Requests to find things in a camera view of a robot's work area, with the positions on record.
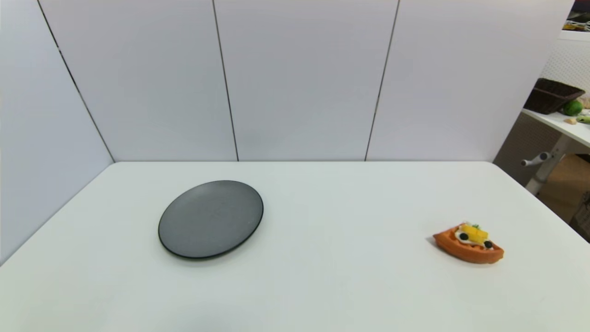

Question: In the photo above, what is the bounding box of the orange triangle bread with toppings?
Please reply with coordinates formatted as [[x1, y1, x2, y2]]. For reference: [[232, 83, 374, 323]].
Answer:
[[433, 222, 505, 265]]

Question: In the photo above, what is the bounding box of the dark grey round plate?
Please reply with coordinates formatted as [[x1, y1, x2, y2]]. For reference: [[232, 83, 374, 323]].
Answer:
[[158, 180, 264, 260]]

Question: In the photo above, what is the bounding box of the dark brown wicker basket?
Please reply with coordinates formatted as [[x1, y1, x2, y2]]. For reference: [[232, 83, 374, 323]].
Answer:
[[524, 78, 585, 115]]

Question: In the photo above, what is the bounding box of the white side table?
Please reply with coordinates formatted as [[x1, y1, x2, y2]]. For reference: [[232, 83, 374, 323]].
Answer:
[[522, 108, 590, 195]]

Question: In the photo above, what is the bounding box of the brown cardboard box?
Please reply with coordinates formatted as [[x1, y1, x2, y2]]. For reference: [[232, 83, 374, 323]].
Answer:
[[537, 154, 590, 223]]

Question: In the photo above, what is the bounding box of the dark grey equipment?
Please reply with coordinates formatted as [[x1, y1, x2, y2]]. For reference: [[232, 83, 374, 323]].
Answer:
[[571, 191, 590, 242]]

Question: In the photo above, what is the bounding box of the white pegboard panel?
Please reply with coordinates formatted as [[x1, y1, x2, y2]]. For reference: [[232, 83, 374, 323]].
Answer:
[[539, 30, 590, 88]]

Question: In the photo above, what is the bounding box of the dark yellow clutter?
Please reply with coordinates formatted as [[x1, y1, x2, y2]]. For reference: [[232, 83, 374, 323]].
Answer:
[[561, 0, 590, 32]]

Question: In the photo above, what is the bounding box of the white crank handle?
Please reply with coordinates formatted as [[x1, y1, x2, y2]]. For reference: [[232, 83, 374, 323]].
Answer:
[[521, 152, 554, 167]]

